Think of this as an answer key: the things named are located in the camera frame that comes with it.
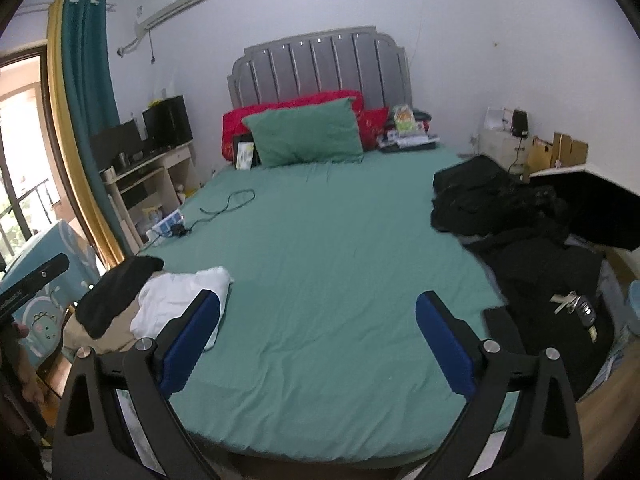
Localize white nightstand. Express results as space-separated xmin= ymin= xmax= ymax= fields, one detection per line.
xmin=477 ymin=127 xmax=533 ymax=176

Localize black crumpled jacket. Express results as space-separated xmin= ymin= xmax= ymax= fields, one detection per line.
xmin=431 ymin=155 xmax=571 ymax=236

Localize bin with white bag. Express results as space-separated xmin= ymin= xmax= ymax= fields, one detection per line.
xmin=142 ymin=204 xmax=175 ymax=233

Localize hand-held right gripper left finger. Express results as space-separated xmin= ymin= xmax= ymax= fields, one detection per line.
xmin=54 ymin=288 xmax=236 ymax=480

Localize person's left hand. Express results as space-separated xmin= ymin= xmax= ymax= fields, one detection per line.
xmin=11 ymin=322 xmax=47 ymax=406

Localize small red pillow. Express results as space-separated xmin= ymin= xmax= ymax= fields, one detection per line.
xmin=357 ymin=107 xmax=391 ymax=151

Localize cardboard boxes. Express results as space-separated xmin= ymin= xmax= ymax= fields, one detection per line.
xmin=527 ymin=131 xmax=590 ymax=183

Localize white power strip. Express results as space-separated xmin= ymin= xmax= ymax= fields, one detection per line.
xmin=150 ymin=210 xmax=186 ymax=238

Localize colourful snack packet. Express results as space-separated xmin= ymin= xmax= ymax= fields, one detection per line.
xmin=392 ymin=105 xmax=418 ymax=136

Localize teal curtain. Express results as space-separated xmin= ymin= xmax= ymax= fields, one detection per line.
xmin=62 ymin=0 xmax=131 ymax=261

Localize black umbrella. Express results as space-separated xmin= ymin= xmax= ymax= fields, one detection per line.
xmin=529 ymin=164 xmax=640 ymax=252

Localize balcony railing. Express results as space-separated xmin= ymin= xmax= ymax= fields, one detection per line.
xmin=0 ymin=180 xmax=56 ymax=261

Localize dark tablet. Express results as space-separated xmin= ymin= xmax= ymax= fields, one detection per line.
xmin=482 ymin=305 xmax=526 ymax=356

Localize stack of books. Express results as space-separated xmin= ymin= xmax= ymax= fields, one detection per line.
xmin=377 ymin=107 xmax=441 ymax=153

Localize bed with green sheet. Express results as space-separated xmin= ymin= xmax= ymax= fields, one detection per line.
xmin=115 ymin=145 xmax=526 ymax=466

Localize white hooded shirt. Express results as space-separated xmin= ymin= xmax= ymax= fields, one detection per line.
xmin=130 ymin=266 xmax=235 ymax=356

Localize black computer tower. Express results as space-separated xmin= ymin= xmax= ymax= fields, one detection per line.
xmin=142 ymin=95 xmax=194 ymax=151

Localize bunch of metal keys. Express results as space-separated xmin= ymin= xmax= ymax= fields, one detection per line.
xmin=550 ymin=290 xmax=581 ymax=316

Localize white box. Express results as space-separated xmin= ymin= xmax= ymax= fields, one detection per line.
xmin=484 ymin=106 xmax=515 ymax=133

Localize yellow curtain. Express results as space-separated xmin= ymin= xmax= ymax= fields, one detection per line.
xmin=46 ymin=0 xmax=126 ymax=271

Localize black monitor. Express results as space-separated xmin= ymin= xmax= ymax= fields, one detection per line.
xmin=90 ymin=120 xmax=143 ymax=171

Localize black car key fob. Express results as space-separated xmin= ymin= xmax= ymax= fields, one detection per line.
xmin=575 ymin=296 xmax=599 ymax=343

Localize green pillow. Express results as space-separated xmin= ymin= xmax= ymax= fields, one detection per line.
xmin=241 ymin=97 xmax=364 ymax=170

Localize black charger with cable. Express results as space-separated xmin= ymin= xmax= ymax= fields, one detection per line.
xmin=172 ymin=188 xmax=256 ymax=238

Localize white air conditioner hose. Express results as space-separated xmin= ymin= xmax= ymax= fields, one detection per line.
xmin=117 ymin=25 xmax=157 ymax=65

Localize beige folded garment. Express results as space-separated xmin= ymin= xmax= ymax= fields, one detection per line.
xmin=62 ymin=305 xmax=146 ymax=356

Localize light wooden desk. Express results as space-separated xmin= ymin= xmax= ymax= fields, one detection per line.
xmin=102 ymin=140 xmax=198 ymax=256

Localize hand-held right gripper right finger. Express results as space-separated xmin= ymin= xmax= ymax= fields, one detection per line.
xmin=415 ymin=290 xmax=585 ymax=480

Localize large red pillow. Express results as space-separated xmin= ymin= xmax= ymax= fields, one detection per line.
xmin=222 ymin=90 xmax=363 ymax=162

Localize grey padded headboard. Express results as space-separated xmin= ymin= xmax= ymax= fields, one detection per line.
xmin=227 ymin=26 xmax=415 ymax=111

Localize black long coat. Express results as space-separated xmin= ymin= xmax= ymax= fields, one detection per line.
xmin=465 ymin=227 xmax=616 ymax=401

